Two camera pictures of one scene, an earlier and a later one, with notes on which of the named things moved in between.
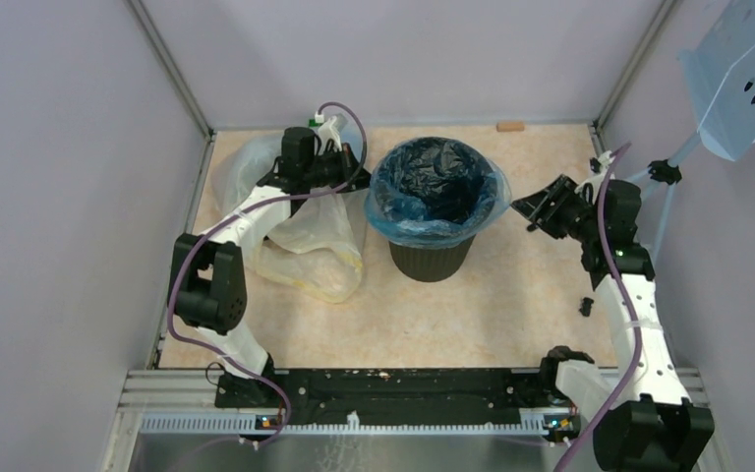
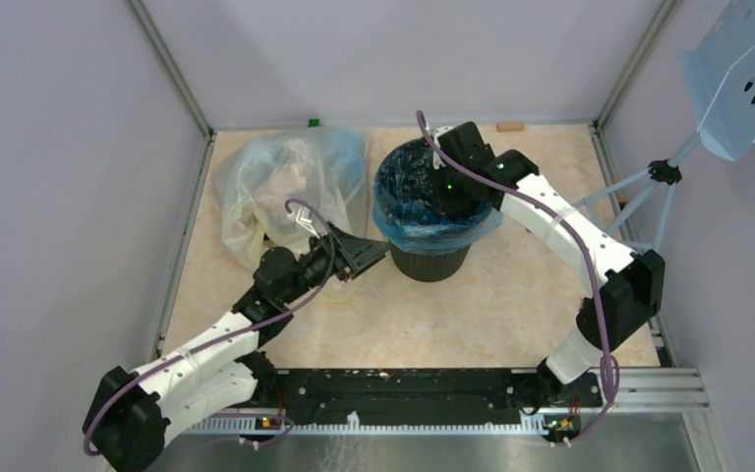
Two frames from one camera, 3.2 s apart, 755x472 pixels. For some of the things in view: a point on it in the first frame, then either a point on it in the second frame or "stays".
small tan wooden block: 510,126 stays
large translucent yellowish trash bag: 317,252 stays
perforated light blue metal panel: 741,66 stays
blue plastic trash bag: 434,192 stays
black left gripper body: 334,168 -> 317,266
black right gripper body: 572,215 -> 451,192
